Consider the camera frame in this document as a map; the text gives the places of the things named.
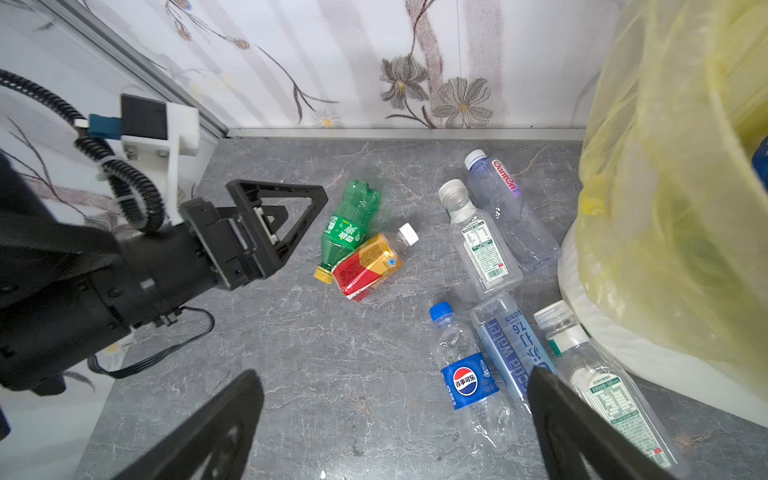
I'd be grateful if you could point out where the white bin with yellow bag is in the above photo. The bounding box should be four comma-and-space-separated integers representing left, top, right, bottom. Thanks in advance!
558, 1, 767, 425

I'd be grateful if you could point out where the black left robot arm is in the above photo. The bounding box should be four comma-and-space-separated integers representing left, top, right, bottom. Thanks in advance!
1, 71, 328, 396

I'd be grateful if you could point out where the blue label clear bottle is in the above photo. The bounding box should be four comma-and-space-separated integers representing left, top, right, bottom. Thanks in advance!
470, 292, 557, 414

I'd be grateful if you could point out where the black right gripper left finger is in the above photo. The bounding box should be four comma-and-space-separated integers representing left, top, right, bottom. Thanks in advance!
116, 369, 265, 479

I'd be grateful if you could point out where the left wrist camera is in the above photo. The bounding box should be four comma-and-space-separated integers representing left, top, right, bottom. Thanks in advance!
78, 94, 201, 225

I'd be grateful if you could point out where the red yellow label bottle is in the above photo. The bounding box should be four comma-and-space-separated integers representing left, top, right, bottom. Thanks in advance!
332, 223, 419, 302

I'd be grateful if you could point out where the clear bottle white cap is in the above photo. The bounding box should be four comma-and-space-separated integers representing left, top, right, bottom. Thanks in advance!
438, 179, 523, 298

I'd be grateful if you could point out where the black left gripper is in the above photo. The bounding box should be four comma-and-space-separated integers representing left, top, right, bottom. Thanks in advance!
116, 180, 328, 328

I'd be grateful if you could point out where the clear bottle blue tint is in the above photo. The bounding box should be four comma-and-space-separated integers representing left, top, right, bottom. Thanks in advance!
464, 149, 560, 272

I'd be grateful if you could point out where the Pepsi label bottle upper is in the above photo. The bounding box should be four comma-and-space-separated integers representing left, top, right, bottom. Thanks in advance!
429, 302, 518, 456

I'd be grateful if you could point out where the dark green bottle yellow cap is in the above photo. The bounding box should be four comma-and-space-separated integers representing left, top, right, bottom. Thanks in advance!
314, 180, 381, 285

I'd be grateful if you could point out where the clear bottle white green label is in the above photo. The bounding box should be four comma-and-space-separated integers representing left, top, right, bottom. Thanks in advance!
534, 300, 691, 479

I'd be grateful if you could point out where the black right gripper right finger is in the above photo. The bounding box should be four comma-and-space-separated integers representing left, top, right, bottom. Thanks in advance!
528, 367, 681, 479

